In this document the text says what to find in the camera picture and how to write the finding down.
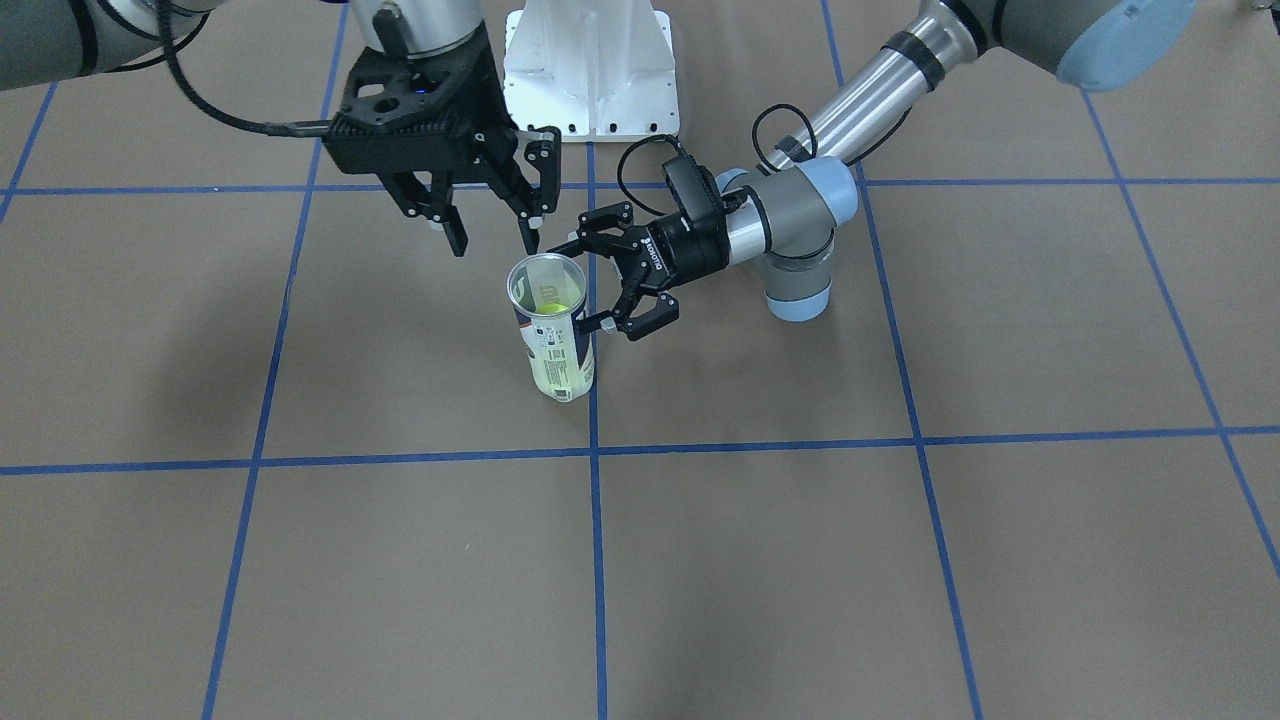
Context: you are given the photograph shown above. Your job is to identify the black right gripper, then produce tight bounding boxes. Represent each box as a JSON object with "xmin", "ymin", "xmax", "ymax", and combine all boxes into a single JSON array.
[{"xmin": 323, "ymin": 22, "xmax": 562, "ymax": 258}]

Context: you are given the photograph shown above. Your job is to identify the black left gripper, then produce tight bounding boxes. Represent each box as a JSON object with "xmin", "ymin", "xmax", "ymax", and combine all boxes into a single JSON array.
[{"xmin": 548, "ymin": 202, "xmax": 730, "ymax": 341}]

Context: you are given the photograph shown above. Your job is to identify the clear tennis ball tube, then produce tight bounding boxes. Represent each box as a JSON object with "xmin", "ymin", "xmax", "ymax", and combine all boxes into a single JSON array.
[{"xmin": 507, "ymin": 252, "xmax": 595, "ymax": 363}]

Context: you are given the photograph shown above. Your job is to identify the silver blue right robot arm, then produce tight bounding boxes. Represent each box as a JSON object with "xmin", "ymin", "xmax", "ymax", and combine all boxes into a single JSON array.
[{"xmin": 1, "ymin": 1, "xmax": 562, "ymax": 256}]

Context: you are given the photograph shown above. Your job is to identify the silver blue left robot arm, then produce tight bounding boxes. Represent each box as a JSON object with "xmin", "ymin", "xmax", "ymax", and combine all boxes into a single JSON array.
[{"xmin": 558, "ymin": 1, "xmax": 1196, "ymax": 341}]

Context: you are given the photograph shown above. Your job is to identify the blue tape grid lines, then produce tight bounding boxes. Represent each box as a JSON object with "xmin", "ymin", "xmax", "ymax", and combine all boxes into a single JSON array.
[{"xmin": 1, "ymin": 1, "xmax": 1279, "ymax": 719}]

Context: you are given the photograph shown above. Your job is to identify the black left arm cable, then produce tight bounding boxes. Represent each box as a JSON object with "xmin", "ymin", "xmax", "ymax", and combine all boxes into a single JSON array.
[{"xmin": 616, "ymin": 102, "xmax": 817, "ymax": 217}]

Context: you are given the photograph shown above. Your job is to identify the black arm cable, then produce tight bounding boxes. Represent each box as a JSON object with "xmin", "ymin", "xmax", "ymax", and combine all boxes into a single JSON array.
[
  {"xmin": 150, "ymin": 0, "xmax": 337, "ymax": 137},
  {"xmin": 616, "ymin": 102, "xmax": 817, "ymax": 217}
]

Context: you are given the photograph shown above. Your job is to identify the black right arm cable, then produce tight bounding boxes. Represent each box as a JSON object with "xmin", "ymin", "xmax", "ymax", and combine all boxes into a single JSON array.
[{"xmin": 150, "ymin": 0, "xmax": 337, "ymax": 137}]

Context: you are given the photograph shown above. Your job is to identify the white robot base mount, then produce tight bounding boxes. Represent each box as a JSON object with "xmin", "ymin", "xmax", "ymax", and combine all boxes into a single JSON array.
[{"xmin": 503, "ymin": 1, "xmax": 681, "ymax": 143}]

